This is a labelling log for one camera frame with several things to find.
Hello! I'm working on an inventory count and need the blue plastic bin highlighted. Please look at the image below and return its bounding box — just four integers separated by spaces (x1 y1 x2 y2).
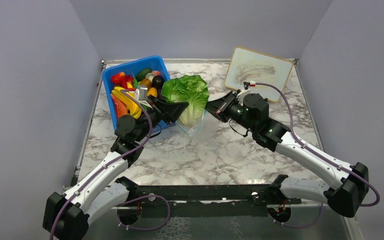
102 55 170 129

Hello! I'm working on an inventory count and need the dark purple toy eggplant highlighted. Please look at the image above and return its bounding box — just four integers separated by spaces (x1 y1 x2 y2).
151 75 165 90

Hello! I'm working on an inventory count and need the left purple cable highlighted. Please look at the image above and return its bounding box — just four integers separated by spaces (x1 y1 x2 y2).
47 88 172 240

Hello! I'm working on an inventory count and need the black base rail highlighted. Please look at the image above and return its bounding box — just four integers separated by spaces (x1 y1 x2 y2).
115 176 302 220

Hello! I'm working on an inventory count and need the purple cable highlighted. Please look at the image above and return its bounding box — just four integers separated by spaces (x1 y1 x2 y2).
249 82 381 229
47 88 172 240

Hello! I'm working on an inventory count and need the toy peach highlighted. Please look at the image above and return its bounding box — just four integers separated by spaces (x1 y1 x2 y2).
152 70 161 76

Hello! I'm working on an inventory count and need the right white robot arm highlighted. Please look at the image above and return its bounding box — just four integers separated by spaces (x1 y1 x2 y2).
205 92 369 218

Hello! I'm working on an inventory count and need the yellow toy banana bunch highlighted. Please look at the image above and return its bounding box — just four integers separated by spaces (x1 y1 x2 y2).
111 86 142 119

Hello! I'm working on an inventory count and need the green toy avocado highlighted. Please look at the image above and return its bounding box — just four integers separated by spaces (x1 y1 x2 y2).
135 67 152 82

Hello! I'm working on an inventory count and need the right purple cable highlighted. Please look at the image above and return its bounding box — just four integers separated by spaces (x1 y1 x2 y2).
249 82 381 229

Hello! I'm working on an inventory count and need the brown toy kiwi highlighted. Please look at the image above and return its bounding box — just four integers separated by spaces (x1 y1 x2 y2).
139 78 152 89

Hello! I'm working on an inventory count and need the orange toy carrot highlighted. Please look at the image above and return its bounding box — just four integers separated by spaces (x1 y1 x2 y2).
110 93 129 119

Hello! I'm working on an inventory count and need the small whiteboard with wooden frame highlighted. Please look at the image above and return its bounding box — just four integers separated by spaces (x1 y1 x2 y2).
224 47 294 91

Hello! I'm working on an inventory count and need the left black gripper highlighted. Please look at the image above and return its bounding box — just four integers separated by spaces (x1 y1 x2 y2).
134 94 189 142

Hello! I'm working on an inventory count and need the clear zip top bag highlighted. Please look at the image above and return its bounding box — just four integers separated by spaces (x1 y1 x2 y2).
175 110 208 137

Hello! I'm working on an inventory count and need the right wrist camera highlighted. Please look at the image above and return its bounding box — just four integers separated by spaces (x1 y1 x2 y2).
237 81 256 102

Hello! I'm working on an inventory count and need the toy mushroom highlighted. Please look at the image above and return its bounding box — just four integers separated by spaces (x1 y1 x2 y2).
145 72 157 82

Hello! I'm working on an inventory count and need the green toy lettuce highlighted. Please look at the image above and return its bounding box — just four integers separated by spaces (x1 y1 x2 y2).
161 75 210 128

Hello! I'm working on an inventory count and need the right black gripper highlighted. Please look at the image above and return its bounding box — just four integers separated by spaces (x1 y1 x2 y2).
201 91 257 133

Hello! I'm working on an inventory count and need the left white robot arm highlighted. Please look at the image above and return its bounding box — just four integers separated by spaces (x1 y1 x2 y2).
42 96 189 240

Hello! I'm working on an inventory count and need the red toy bell pepper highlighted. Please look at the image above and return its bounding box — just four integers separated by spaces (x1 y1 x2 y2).
110 72 134 89

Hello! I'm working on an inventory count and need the orange toy lemon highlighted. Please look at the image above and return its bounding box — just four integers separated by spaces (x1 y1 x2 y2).
147 87 158 98

